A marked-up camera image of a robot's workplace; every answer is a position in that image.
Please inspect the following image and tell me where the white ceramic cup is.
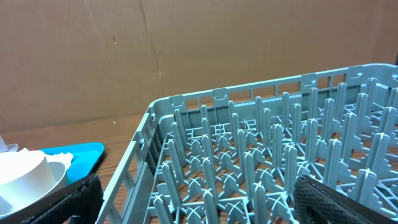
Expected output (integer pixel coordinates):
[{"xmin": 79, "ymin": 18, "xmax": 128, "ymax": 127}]
[{"xmin": 1, "ymin": 151, "xmax": 56, "ymax": 210}]

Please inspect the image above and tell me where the clear plastic bin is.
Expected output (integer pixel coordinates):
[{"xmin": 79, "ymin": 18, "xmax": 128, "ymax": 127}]
[{"xmin": 0, "ymin": 137, "xmax": 19, "ymax": 153}]

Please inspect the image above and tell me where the grey saucer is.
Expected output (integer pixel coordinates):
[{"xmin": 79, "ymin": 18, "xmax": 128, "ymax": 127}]
[{"xmin": 1, "ymin": 161, "xmax": 67, "ymax": 220}]

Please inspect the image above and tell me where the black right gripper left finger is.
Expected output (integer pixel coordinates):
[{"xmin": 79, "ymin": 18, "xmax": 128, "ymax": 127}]
[{"xmin": 21, "ymin": 174, "xmax": 104, "ymax": 224}]

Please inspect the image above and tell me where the grey plastic dish rack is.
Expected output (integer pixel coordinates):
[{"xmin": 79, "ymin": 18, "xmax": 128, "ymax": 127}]
[{"xmin": 97, "ymin": 63, "xmax": 397, "ymax": 223}]

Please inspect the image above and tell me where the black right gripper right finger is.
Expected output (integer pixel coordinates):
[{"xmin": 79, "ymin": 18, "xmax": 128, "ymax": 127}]
[{"xmin": 294, "ymin": 175, "xmax": 395, "ymax": 224}]

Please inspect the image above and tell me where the brown cardboard backdrop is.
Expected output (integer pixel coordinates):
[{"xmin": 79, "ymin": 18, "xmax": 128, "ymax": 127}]
[{"xmin": 1, "ymin": 1, "xmax": 397, "ymax": 132}]

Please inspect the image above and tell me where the teal plastic tray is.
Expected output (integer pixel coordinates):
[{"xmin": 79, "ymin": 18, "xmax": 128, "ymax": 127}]
[{"xmin": 42, "ymin": 142, "xmax": 105, "ymax": 184}]

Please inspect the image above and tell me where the white napkin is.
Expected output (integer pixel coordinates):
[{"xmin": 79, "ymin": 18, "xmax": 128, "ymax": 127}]
[{"xmin": 36, "ymin": 151, "xmax": 73, "ymax": 170}]

